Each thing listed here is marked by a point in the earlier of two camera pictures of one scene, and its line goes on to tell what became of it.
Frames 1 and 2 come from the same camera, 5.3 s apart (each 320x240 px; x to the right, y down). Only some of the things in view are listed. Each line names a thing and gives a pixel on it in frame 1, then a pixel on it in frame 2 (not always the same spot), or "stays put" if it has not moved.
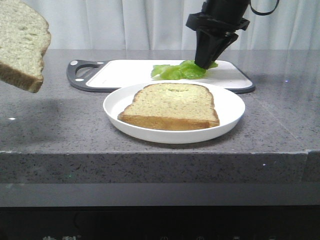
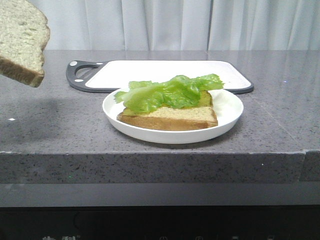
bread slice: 171,106 stays put
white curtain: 161,25 stays put
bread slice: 24,36 stays put
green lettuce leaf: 185,70 → 179,92
